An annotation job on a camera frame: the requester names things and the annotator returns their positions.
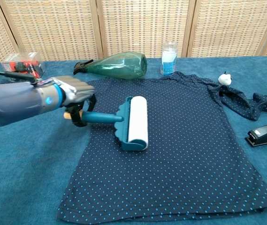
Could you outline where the clear jar blue label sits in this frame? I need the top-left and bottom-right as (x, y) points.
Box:
(160, 41), (179, 76)

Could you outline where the clear box of red clips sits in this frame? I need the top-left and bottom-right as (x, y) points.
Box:
(0, 52), (46, 79)

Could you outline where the teal table cloth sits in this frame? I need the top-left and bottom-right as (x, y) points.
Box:
(0, 55), (267, 225)

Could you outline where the green spray bottle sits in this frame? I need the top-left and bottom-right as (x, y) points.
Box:
(73, 52), (148, 80)

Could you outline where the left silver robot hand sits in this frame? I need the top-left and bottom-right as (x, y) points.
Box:
(51, 75), (98, 128)

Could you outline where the woven rattan folding screen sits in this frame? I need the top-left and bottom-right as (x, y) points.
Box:
(0, 0), (267, 68)

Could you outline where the black stapler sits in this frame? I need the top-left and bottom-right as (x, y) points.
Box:
(245, 120), (267, 148)

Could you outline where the small white figurine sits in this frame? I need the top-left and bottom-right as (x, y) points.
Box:
(218, 71), (232, 87)

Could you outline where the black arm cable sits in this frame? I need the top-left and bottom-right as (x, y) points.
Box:
(0, 68), (38, 85)

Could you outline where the dark polka dot shirt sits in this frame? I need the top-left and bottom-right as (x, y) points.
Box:
(57, 71), (267, 223)

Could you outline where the teal lint roller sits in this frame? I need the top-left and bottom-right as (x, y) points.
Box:
(63, 96), (149, 152)

